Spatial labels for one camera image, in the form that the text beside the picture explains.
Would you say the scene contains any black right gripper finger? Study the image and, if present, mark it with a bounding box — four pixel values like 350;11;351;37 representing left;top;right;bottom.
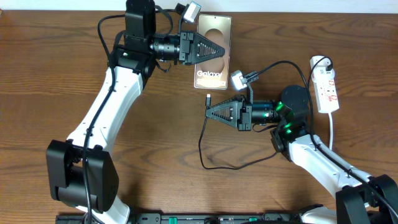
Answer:
207;95;243;111
205;107;236;127

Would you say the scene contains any black USB charging cable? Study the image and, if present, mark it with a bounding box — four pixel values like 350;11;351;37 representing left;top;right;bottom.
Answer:
198;57;334;170

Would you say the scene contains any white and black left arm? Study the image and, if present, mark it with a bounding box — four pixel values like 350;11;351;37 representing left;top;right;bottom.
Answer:
46;0;225;223

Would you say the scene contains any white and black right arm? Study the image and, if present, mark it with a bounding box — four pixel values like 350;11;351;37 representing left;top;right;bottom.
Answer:
205;85;397;223

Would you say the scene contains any white USB charger plug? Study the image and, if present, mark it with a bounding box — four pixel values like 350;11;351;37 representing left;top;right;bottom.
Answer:
312;66;335;83

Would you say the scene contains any white power strip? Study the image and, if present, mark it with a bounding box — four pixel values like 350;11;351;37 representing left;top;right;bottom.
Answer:
310;55;340;114

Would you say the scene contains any white power strip cord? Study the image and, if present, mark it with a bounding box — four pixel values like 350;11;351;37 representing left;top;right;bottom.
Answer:
328;112;334;152

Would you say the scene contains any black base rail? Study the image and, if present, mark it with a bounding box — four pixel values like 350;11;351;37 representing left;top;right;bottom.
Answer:
55;211;336;224

